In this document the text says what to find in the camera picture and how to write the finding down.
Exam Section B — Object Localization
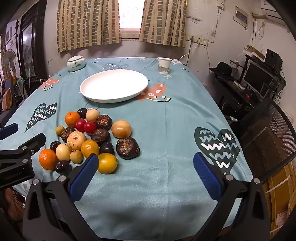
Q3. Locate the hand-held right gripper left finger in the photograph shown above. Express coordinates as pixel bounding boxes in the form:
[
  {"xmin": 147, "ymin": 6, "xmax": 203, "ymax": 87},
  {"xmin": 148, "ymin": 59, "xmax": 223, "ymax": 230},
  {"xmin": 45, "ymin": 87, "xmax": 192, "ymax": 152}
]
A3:
[{"xmin": 22, "ymin": 153, "xmax": 102, "ymax": 241}]

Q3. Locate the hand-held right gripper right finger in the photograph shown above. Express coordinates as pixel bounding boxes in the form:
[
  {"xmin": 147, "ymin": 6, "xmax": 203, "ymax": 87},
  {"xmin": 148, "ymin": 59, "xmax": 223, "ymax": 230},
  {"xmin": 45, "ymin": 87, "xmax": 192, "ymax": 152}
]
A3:
[{"xmin": 192, "ymin": 152, "xmax": 271, "ymax": 241}]

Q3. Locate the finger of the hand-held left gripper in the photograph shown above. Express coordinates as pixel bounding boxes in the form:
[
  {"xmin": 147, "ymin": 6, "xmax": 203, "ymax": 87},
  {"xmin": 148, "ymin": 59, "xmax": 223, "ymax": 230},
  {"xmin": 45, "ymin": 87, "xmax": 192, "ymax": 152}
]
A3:
[
  {"xmin": 0, "ymin": 123, "xmax": 19, "ymax": 141},
  {"xmin": 0, "ymin": 133, "xmax": 47, "ymax": 166}
]

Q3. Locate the orange mandarin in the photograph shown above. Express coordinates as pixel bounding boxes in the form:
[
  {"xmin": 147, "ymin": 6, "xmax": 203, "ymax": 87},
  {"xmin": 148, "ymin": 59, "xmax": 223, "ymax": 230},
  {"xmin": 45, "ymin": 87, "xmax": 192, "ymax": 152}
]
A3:
[
  {"xmin": 65, "ymin": 111, "xmax": 80, "ymax": 127},
  {"xmin": 38, "ymin": 149, "xmax": 59, "ymax": 171}
]

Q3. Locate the yellow-orange round fruit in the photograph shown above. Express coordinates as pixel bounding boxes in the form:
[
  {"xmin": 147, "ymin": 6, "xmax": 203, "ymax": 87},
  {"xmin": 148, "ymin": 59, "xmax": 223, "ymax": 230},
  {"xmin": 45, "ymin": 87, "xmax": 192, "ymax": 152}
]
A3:
[
  {"xmin": 97, "ymin": 153, "xmax": 118, "ymax": 174},
  {"xmin": 81, "ymin": 140, "xmax": 100, "ymax": 158}
]

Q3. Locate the pale yellow round fruit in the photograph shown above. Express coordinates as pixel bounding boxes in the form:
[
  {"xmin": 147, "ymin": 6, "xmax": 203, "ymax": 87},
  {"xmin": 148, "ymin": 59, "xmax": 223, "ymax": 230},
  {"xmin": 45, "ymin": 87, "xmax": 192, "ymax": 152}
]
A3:
[{"xmin": 55, "ymin": 144, "xmax": 71, "ymax": 161}]

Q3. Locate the beige fruit with brown marks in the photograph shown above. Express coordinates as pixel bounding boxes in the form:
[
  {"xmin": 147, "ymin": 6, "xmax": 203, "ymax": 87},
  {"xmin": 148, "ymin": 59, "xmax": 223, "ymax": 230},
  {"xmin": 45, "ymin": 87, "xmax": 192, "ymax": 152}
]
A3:
[{"xmin": 67, "ymin": 131, "xmax": 87, "ymax": 151}]

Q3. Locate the dark brown water chestnut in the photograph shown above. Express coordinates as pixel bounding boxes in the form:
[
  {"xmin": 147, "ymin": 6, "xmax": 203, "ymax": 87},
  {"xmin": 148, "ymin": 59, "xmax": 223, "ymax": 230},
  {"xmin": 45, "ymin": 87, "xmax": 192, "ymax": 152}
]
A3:
[{"xmin": 60, "ymin": 127, "xmax": 75, "ymax": 143}]

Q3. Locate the dark brown passion fruit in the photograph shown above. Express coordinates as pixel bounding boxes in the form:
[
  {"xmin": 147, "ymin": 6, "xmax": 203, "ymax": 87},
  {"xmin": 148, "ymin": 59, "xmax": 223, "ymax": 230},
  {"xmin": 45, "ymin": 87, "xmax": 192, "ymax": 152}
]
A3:
[
  {"xmin": 96, "ymin": 114, "xmax": 113, "ymax": 130},
  {"xmin": 116, "ymin": 137, "xmax": 140, "ymax": 159},
  {"xmin": 91, "ymin": 128, "xmax": 111, "ymax": 146}
]

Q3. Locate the red cherry tomato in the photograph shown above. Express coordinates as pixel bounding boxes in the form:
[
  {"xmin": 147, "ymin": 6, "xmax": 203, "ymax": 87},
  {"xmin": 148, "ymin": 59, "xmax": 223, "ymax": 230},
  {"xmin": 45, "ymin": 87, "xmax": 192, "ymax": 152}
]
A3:
[
  {"xmin": 75, "ymin": 118, "xmax": 87, "ymax": 132},
  {"xmin": 84, "ymin": 121, "xmax": 97, "ymax": 134}
]

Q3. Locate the tan round fruit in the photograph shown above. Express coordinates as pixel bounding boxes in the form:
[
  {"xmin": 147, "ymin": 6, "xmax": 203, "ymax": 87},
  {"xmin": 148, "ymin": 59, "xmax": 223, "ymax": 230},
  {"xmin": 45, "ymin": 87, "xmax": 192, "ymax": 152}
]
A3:
[{"xmin": 111, "ymin": 120, "xmax": 132, "ymax": 138}]

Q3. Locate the pale beige round fruit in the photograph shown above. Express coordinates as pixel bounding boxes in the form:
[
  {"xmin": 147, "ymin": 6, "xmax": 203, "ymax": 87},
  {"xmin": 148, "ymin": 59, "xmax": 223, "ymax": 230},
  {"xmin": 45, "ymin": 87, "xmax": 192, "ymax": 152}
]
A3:
[{"xmin": 85, "ymin": 109, "xmax": 100, "ymax": 122}]

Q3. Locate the white oval plate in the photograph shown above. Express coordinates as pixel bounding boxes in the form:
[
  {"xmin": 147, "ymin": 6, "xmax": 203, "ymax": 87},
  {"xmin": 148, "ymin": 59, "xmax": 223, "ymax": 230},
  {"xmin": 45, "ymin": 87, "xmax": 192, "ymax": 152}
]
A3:
[{"xmin": 80, "ymin": 70, "xmax": 149, "ymax": 103}]

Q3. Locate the orange cushion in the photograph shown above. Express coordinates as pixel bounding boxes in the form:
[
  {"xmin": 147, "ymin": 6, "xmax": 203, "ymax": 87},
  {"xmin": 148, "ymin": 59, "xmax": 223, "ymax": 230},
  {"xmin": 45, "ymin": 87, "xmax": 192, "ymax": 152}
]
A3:
[{"xmin": 2, "ymin": 89, "xmax": 13, "ymax": 112}]

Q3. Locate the blue printed tablecloth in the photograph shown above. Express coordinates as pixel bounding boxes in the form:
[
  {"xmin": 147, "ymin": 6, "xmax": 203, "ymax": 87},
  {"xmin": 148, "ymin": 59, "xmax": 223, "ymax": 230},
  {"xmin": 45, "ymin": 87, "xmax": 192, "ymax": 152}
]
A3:
[{"xmin": 0, "ymin": 57, "xmax": 252, "ymax": 239}]

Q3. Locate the standing fan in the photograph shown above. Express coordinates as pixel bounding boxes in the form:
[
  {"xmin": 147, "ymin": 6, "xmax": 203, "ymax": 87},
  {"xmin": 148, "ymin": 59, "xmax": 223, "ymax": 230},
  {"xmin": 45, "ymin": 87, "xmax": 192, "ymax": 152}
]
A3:
[{"xmin": 1, "ymin": 49, "xmax": 16, "ymax": 77}]

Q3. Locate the cardboard box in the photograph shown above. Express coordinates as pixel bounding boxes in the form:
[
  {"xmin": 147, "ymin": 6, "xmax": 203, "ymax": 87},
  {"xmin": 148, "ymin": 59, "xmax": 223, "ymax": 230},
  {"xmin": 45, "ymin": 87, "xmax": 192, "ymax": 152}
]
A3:
[{"xmin": 261, "ymin": 160, "xmax": 296, "ymax": 239}]

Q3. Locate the black computer desk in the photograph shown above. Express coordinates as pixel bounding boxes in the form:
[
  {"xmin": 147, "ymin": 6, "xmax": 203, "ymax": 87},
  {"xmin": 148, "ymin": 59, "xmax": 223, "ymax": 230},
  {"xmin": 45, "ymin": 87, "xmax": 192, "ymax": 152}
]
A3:
[{"xmin": 214, "ymin": 54, "xmax": 287, "ymax": 116}]

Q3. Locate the dark wooden framed painting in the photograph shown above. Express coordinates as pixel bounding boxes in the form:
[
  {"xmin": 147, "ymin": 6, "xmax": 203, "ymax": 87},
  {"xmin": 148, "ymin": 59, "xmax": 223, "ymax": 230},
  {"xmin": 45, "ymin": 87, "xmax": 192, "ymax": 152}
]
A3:
[{"xmin": 18, "ymin": 0, "xmax": 48, "ymax": 77}]

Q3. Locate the white green ceramic lidded jar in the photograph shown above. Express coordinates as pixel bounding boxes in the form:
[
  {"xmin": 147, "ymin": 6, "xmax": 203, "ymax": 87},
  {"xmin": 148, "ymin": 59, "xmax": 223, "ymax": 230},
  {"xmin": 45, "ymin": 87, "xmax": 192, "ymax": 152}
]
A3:
[{"xmin": 67, "ymin": 56, "xmax": 86, "ymax": 72}]

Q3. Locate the black hat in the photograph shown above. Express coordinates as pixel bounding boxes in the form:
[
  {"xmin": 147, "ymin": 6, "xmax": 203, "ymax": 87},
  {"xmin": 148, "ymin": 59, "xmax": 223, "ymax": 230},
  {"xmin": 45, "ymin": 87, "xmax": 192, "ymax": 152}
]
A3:
[{"xmin": 209, "ymin": 61, "xmax": 235, "ymax": 80}]

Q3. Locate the computer monitor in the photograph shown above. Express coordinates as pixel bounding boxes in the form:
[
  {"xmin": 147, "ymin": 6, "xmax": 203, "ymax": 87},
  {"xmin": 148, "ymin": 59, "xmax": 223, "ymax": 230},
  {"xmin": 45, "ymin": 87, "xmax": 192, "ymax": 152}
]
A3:
[{"xmin": 243, "ymin": 61, "xmax": 275, "ymax": 93}]

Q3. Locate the white paper cup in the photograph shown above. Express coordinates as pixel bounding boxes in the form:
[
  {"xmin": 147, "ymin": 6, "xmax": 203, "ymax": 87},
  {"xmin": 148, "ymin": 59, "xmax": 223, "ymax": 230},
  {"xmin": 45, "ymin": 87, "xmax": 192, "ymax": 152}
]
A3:
[{"xmin": 157, "ymin": 57, "xmax": 172, "ymax": 75}]

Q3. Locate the flat cardboard piece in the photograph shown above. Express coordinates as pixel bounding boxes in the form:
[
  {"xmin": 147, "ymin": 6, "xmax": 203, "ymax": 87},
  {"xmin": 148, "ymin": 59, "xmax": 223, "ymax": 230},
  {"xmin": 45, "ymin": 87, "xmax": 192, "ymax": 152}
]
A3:
[{"xmin": 245, "ymin": 45, "xmax": 265, "ymax": 59}]

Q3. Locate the striped beige curtain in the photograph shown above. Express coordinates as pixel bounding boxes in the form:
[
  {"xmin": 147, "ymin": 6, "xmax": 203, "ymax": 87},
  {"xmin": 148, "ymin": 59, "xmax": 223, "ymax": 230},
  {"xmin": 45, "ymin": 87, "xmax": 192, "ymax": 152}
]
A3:
[
  {"xmin": 139, "ymin": 0, "xmax": 187, "ymax": 48},
  {"xmin": 57, "ymin": 0, "xmax": 122, "ymax": 53}
]

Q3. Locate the black speaker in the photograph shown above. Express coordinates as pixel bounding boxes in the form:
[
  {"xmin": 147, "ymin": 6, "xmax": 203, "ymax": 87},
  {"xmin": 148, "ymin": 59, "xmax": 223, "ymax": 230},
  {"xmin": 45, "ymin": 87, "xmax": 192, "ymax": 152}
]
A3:
[{"xmin": 264, "ymin": 49, "xmax": 283, "ymax": 70}]

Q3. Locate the white power strip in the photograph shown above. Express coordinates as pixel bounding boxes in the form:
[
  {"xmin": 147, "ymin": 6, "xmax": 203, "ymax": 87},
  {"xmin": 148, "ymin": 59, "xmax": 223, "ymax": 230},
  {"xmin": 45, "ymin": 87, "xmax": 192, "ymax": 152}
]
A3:
[{"xmin": 187, "ymin": 35, "xmax": 208, "ymax": 45}]

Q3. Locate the bright window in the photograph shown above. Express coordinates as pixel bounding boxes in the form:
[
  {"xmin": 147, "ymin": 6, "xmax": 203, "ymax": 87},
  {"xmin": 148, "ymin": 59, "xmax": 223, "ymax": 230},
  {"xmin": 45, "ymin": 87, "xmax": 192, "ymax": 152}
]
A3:
[{"xmin": 118, "ymin": 0, "xmax": 146, "ymax": 39}]

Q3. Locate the white air conditioner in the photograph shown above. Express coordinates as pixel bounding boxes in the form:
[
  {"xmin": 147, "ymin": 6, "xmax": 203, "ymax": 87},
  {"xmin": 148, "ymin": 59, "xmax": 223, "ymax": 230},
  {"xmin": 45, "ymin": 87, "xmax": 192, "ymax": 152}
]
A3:
[{"xmin": 260, "ymin": 0, "xmax": 287, "ymax": 26}]

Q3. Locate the white cable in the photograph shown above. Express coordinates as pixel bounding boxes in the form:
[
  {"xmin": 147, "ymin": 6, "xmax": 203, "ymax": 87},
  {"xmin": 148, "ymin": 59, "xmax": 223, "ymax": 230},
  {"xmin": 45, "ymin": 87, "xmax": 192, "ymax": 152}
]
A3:
[{"xmin": 177, "ymin": 42, "xmax": 200, "ymax": 63}]

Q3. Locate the white wall panel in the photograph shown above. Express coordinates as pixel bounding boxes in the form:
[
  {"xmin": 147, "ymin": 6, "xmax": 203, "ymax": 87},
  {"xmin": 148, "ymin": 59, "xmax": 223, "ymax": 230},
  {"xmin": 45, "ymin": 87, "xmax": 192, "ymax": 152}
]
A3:
[{"xmin": 233, "ymin": 5, "xmax": 249, "ymax": 29}]

